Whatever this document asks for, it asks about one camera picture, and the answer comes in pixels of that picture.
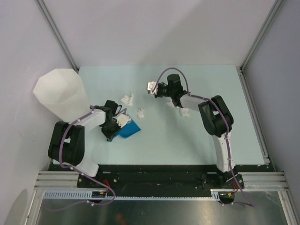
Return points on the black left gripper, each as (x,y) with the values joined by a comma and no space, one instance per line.
(109,136)

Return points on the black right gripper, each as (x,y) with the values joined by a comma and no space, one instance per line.
(157,95)

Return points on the blue dustpan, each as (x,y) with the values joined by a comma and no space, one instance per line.
(129,130)

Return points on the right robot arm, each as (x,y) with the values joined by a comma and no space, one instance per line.
(216,117)

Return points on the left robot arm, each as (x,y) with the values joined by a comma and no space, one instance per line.
(67,145)

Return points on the paper scrap top centre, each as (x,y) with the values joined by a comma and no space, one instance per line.
(170,104)

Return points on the paper scrap right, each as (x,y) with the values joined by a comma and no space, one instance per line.
(185,112)

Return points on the paper scrap left upper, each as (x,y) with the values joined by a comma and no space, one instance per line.
(127,100)

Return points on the paper scrap centre small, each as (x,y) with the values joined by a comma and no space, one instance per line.
(140,113)

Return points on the translucent white waste bin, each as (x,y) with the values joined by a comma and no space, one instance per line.
(62,92)

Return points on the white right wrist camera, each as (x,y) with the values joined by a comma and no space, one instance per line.
(152,88)

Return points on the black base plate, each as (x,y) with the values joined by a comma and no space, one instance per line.
(162,181)

